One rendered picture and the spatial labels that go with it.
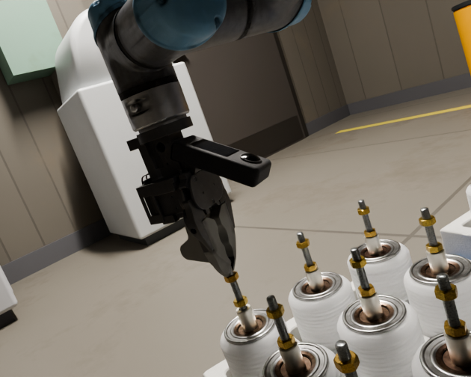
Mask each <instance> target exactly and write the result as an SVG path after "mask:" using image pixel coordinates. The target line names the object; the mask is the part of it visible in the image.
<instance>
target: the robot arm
mask: <svg viewBox="0 0 471 377"><path fill-rule="evenodd" d="M311 2H312V0H96V1H94V2H93V3H92V4H91V5H90V7H89V8H88V12H87V17H88V20H89V22H90V26H91V28H92V30H93V38H94V41H95V43H96V45H97V47H98V48H99V50H100V52H101V54H102V57H103V60H104V62H105V65H106V67H107V69H108V71H109V74H110V76H111V79H112V81H113V83H114V86H115V88H116V91H117V94H118V96H119V98H120V101H122V105H123V108H124V110H125V112H126V115H127V117H128V119H129V122H130V125H131V127H132V130H133V131H134V132H139V134H138V135H136V136H137V138H134V139H132V140H130V141H127V142H126V143H127V145H128V147H129V150H130V151H133V150H136V149H139V152H140V154H141V157H142V159H143V161H144V164H145V166H146V169H147V171H148V174H146V175H144V176H142V178H141V182H142V186H139V187H137V188H136V191H137V193H138V196H139V198H140V199H141V202H142V205H143V207H144V210H145V212H146V214H147V217H148V219H149V221H150V224H151V225H153V224H160V223H163V224H170V223H174V222H177V221H178V220H179V219H180V218H183V220H184V222H185V229H186V232H187V234H188V240H187V241H186V242H185V243H183V244H182V245H181V247H180V252H181V254H182V256H183V257H184V258H185V259H187V260H193V261H199V262H205V263H210V264H211V265H213V267H214V268H215V269H216V271H217V272H219V273H220V274H221V275H223V276H224V277H229V276H230V268H231V266H232V269H233V271H234V269H235V264H236V234H235V222H234V217H233V210H232V206H231V203H230V198H229V196H228V194H227V191H226V189H225V188H224V185H223V183H222V179H221V178H220V177H224V178H226V179H228V180H232V181H235V182H237V183H241V184H243V185H246V186H250V187H255V186H257V185H259V184H260V183H261V182H262V181H263V180H265V179H266V178H268V176H269V173H270V169H271V161H270V160H269V159H266V158H263V157H261V156H257V155H255V154H252V153H247V152H245V151H242V150H238V149H235V148H232V147H228V146H226V145H223V144H219V143H216V142H214V141H210V140H207V139H205V138H201V137H198V136H195V135H191V136H188V137H186V138H183V135H182V132H181V130H183V129H186V128H188V127H190V126H193V123H192V120H191V117H190V116H188V117H187V115H186V114H187V113H189V111H190V110H189V107H188V103H187V102H186V99H185V96H184V93H183V91H182V88H181V85H180V83H179V80H178V78H177V76H176V72H175V69H174V68H173V64H172V62H174V61H175V60H176V59H178V58H179V57H181V56H183V55H185V54H188V53H190V52H195V51H198V50H201V49H207V48H210V47H213V46H218V45H221V44H225V43H230V42H233V41H236V40H240V39H243V38H246V37H252V36H255V35H258V34H264V33H274V32H278V31H282V30H283V29H285V28H287V27H289V26H291V25H295V24H297V23H299V22H300V21H301V20H302V19H303V18H304V17H305V16H306V15H307V14H308V12H309V11H310V8H311ZM147 175H150V178H148V179H147ZM145 176H146V179H145V180H144V181H143V178H144V177H145ZM144 199H145V200H144ZM145 201H146V202H145ZM146 203H147V204H146ZM147 207H148V208H147Z"/></svg>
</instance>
